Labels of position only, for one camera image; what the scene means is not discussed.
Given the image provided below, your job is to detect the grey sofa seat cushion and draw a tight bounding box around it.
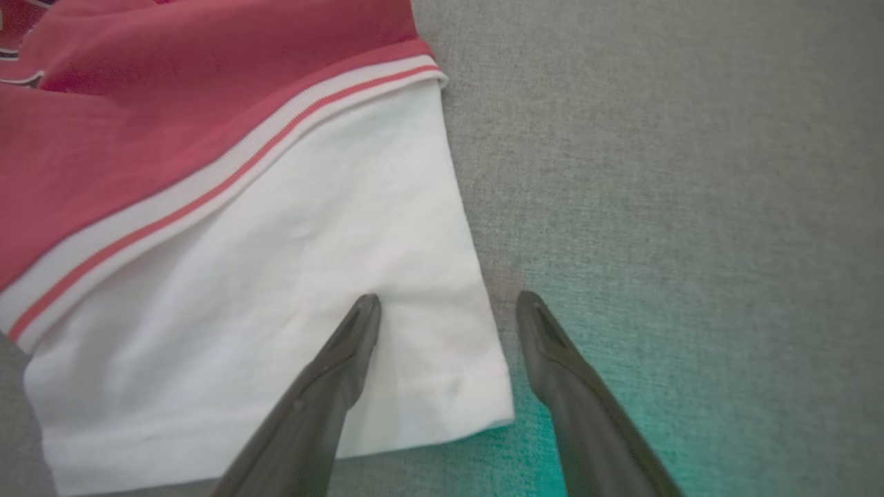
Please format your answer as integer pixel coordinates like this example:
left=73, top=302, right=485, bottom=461
left=0, top=0, right=884, bottom=497

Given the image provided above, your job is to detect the red jersey with white sleeves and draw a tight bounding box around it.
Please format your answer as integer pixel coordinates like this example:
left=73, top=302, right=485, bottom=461
left=0, top=0, right=515, bottom=496

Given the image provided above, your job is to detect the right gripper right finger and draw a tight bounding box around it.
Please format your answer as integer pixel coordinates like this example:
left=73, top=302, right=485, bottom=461
left=516, top=291, right=684, bottom=497

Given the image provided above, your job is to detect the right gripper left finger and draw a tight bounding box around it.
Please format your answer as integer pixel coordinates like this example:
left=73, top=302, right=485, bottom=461
left=214, top=293, right=382, bottom=497

